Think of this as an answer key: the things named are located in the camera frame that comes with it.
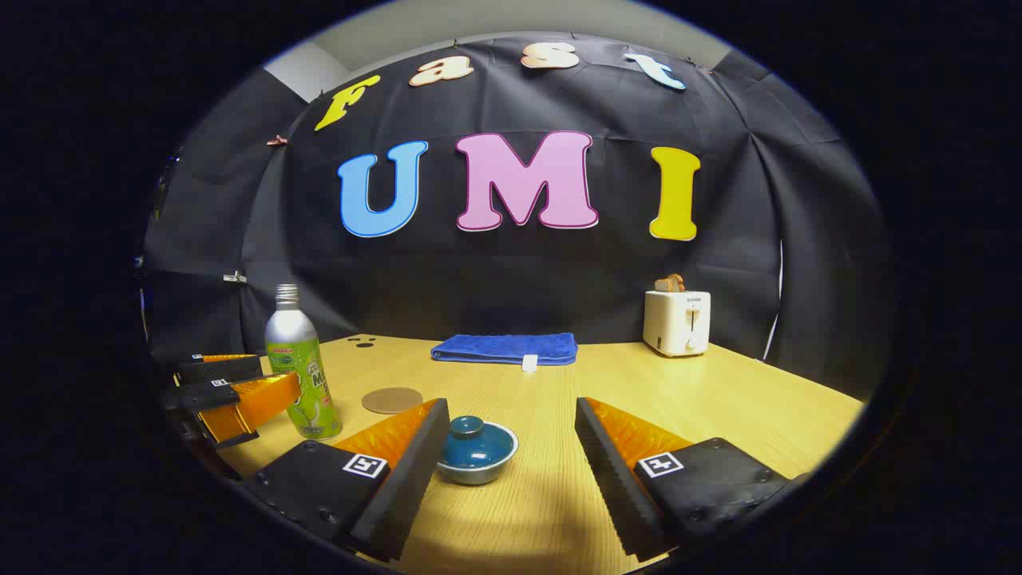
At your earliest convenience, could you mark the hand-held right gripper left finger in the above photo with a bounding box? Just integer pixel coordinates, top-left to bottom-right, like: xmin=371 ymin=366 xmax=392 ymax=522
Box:
xmin=244 ymin=398 xmax=450 ymax=562

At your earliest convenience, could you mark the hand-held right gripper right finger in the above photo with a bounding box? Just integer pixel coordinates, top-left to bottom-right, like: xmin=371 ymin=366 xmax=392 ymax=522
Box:
xmin=575 ymin=397 xmax=807 ymax=562

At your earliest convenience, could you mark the silver green water bottle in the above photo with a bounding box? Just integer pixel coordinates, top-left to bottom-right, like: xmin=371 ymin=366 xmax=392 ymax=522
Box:
xmin=264 ymin=284 xmax=343 ymax=441

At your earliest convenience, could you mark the blue teacup lid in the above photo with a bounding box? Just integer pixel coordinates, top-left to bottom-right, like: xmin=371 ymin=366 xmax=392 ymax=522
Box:
xmin=440 ymin=415 xmax=516 ymax=470

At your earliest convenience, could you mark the round brown coaster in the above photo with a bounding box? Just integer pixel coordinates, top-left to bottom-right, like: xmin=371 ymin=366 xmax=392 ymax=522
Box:
xmin=361 ymin=387 xmax=424 ymax=414

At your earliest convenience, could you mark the folded blue towel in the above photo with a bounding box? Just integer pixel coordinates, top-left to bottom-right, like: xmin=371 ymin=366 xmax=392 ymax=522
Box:
xmin=431 ymin=332 xmax=578 ymax=370

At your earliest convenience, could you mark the white toaster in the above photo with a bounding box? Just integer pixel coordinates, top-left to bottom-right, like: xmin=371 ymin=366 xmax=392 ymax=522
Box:
xmin=643 ymin=289 xmax=711 ymax=358

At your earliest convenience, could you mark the black backdrop cloth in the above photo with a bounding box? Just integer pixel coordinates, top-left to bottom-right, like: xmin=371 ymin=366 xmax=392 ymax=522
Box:
xmin=140 ymin=32 xmax=891 ymax=400

